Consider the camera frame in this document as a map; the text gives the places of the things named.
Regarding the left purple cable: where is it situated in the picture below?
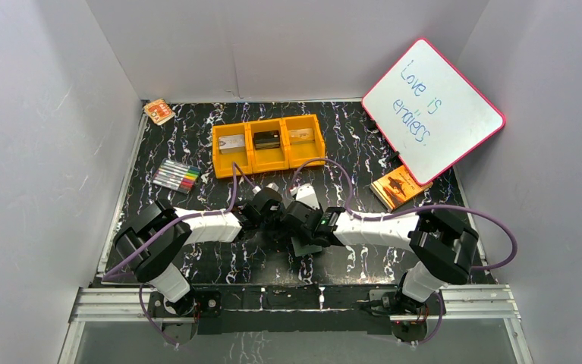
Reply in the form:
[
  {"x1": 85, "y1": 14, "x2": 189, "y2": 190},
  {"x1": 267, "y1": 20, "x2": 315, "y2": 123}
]
[{"x1": 102, "y1": 162, "x2": 257, "y2": 347}]

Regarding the black card stack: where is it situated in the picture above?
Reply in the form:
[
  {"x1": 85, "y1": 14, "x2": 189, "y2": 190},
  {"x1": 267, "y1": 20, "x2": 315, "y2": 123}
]
[{"x1": 253, "y1": 130, "x2": 281, "y2": 150}]

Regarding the pack of coloured markers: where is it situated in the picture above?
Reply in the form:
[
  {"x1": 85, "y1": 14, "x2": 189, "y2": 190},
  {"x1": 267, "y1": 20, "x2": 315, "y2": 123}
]
[{"x1": 151, "y1": 158, "x2": 201, "y2": 194}]

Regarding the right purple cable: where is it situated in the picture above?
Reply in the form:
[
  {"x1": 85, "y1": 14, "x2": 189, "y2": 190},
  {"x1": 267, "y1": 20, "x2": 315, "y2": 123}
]
[{"x1": 289, "y1": 157, "x2": 519, "y2": 347}]

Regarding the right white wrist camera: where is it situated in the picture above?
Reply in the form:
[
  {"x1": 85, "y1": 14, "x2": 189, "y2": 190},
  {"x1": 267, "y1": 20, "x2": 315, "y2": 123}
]
[{"x1": 290, "y1": 184, "x2": 320, "y2": 209}]

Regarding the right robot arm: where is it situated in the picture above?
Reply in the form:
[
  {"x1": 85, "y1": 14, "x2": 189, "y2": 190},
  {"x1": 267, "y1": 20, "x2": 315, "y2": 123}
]
[{"x1": 279, "y1": 202, "x2": 478, "y2": 314}]

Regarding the pink-framed whiteboard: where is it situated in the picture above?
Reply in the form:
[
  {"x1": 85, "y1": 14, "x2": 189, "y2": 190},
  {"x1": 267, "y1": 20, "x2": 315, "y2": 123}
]
[{"x1": 361, "y1": 38, "x2": 506, "y2": 185}]

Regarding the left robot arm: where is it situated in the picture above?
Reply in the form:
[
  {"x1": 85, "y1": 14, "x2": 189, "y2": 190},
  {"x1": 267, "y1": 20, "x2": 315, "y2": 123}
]
[{"x1": 113, "y1": 187, "x2": 282, "y2": 315}]

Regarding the black mounting plate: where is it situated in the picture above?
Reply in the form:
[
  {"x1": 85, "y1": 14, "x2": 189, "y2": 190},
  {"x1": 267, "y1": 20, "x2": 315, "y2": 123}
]
[{"x1": 140, "y1": 284, "x2": 447, "y2": 343}]

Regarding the purple cable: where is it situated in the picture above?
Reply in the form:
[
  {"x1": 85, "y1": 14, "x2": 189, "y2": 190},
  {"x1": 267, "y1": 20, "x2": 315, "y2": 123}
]
[
  {"x1": 102, "y1": 162, "x2": 257, "y2": 347},
  {"x1": 289, "y1": 157, "x2": 519, "y2": 347}
]

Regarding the small orange card box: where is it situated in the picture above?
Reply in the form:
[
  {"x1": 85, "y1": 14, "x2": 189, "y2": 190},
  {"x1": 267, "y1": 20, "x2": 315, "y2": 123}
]
[{"x1": 143, "y1": 99, "x2": 175, "y2": 125}]

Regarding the silver card stack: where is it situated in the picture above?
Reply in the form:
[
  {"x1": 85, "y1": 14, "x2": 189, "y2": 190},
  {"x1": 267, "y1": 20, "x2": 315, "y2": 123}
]
[{"x1": 218, "y1": 134, "x2": 246, "y2": 154}]

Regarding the orange book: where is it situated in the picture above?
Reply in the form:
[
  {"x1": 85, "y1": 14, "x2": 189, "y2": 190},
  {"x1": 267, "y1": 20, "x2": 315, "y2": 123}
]
[{"x1": 370, "y1": 165, "x2": 433, "y2": 212}]

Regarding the yellow three-compartment bin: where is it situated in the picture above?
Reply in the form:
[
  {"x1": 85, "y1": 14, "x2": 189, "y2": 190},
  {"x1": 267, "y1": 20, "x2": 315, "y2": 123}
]
[{"x1": 212, "y1": 115, "x2": 326, "y2": 178}]

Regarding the green card holder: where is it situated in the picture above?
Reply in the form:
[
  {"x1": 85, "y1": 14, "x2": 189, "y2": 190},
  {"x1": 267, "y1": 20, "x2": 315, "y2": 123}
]
[{"x1": 291, "y1": 237, "x2": 322, "y2": 257}]

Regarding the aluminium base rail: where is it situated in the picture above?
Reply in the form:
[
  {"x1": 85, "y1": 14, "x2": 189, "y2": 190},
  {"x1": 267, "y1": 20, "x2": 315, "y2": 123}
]
[{"x1": 70, "y1": 284, "x2": 521, "y2": 322}]

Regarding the gold card stack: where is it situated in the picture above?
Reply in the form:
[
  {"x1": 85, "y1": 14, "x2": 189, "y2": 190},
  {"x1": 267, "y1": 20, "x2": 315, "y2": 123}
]
[{"x1": 288, "y1": 128, "x2": 315, "y2": 144}]

